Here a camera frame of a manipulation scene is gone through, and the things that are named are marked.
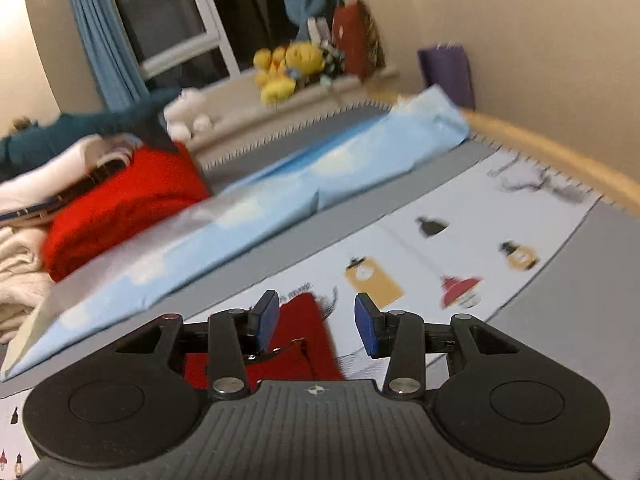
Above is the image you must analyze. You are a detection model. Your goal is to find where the dark red knit sweater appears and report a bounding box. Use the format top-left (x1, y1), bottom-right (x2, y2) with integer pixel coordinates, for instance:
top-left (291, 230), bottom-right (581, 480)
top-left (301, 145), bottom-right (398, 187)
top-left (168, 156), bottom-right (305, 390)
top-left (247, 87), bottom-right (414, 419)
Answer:
top-left (179, 292), bottom-right (344, 393)

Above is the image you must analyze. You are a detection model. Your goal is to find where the deer print bed sheet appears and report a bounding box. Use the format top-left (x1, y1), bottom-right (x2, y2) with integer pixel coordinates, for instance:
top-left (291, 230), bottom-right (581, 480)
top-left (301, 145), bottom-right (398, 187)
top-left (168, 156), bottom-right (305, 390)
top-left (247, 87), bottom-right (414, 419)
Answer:
top-left (1, 115), bottom-right (639, 479)

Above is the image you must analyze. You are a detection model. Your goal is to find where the bright red folded blanket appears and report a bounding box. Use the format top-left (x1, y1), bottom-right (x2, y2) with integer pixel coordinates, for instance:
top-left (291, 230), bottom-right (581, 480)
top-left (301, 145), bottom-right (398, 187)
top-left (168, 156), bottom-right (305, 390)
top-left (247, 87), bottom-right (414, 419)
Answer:
top-left (42, 143), bottom-right (210, 282)

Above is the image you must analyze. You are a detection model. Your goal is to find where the light blue folded sheet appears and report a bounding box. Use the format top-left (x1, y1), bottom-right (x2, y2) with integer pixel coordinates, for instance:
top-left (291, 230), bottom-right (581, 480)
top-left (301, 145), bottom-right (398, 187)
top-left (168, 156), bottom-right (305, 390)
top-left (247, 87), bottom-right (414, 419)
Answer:
top-left (1, 86), bottom-right (470, 380)

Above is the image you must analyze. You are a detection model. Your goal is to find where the cream folded quilt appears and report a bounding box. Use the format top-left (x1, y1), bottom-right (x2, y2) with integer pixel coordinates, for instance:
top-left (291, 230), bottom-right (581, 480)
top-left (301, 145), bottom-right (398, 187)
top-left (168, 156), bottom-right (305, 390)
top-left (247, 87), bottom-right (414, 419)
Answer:
top-left (0, 226), bottom-right (53, 344)

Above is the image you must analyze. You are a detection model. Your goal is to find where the white plush toy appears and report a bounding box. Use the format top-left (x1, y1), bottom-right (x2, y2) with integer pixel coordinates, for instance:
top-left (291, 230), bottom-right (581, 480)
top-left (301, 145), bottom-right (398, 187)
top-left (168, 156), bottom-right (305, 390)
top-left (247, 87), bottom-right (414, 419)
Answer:
top-left (163, 88), bottom-right (213, 144)

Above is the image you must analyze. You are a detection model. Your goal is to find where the navy trimmed folded blanket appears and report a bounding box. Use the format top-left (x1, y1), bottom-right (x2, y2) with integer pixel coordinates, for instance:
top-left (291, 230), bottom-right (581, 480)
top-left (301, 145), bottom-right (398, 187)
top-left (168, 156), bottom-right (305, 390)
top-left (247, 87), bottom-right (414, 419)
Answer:
top-left (1, 148), bottom-right (134, 228)

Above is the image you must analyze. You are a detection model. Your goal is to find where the yellow duck plush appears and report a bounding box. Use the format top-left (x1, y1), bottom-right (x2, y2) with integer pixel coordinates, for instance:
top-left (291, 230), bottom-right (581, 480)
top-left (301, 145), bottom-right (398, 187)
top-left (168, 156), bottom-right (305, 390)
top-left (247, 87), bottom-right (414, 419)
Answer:
top-left (253, 47), bottom-right (296, 105)

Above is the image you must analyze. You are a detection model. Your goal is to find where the white folded bedding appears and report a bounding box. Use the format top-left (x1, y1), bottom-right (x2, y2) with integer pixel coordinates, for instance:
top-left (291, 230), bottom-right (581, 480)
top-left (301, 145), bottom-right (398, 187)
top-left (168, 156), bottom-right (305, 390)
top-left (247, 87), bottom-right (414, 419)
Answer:
top-left (1, 133), bottom-right (142, 214)

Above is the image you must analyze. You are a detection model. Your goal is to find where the purple paper bag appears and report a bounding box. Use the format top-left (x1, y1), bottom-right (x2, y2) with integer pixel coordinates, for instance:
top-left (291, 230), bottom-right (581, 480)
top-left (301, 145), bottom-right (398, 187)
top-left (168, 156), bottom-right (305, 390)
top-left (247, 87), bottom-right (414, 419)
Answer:
top-left (416, 44), bottom-right (476, 110)

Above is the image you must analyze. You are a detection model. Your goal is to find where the yellow round plush toy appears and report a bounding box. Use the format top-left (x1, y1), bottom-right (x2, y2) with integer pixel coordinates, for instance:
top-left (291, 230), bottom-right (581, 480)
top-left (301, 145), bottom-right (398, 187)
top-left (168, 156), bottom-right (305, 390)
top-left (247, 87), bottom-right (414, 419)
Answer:
top-left (285, 42), bottom-right (326, 78)

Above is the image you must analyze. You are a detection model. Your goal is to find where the blue shark plush toy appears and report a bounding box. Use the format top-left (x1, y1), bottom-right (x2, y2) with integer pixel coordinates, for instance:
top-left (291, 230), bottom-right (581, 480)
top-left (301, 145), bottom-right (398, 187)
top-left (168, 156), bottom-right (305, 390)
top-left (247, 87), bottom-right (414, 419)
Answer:
top-left (1, 88), bottom-right (181, 182)

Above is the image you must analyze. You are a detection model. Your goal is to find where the left blue curtain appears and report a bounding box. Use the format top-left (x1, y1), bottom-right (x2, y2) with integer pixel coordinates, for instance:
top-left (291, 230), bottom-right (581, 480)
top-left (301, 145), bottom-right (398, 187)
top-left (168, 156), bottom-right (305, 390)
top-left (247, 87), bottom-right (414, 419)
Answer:
top-left (70, 0), bottom-right (149, 110)

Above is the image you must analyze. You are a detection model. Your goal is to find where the white framed window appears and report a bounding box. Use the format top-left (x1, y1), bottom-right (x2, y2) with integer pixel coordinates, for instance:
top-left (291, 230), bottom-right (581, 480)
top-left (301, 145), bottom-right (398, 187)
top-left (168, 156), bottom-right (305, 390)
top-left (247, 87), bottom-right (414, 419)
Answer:
top-left (114, 0), bottom-right (297, 89)

